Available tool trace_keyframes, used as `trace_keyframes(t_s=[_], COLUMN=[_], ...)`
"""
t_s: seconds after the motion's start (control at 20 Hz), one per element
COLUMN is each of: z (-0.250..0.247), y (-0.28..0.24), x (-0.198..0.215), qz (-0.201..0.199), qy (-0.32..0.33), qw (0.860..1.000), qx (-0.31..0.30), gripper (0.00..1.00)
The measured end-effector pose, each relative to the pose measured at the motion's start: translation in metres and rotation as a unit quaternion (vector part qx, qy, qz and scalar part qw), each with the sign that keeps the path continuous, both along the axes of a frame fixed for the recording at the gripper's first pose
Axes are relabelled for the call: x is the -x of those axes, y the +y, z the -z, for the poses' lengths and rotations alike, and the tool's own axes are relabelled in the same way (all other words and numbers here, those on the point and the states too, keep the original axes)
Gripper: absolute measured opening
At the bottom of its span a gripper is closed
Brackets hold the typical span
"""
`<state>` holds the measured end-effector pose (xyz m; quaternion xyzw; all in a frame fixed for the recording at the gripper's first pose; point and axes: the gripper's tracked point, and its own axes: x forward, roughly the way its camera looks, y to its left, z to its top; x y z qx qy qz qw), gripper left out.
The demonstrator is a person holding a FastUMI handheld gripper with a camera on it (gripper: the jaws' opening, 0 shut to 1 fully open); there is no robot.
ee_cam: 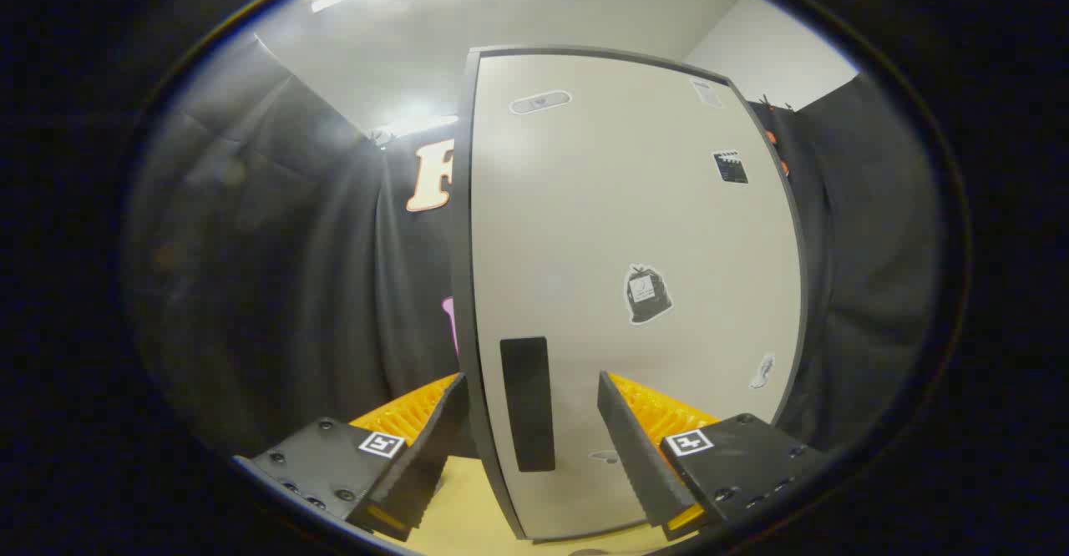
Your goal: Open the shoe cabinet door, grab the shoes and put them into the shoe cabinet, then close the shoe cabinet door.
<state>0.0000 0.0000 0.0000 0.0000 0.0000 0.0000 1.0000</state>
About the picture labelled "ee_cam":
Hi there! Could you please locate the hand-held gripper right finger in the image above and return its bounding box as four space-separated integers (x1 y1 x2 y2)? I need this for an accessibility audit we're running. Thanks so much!
596 370 829 543

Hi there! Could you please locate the black door handle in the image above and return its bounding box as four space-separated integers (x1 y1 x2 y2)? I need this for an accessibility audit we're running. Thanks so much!
499 336 557 473

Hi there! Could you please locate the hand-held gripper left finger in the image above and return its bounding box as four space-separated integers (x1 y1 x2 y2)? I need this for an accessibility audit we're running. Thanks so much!
232 372 470 543

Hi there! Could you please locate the black backdrop cloth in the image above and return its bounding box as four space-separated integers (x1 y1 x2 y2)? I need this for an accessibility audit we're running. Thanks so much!
125 34 945 457

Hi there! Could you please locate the grey shoe cabinet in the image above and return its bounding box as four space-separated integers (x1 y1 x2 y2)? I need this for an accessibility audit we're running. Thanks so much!
451 45 811 542

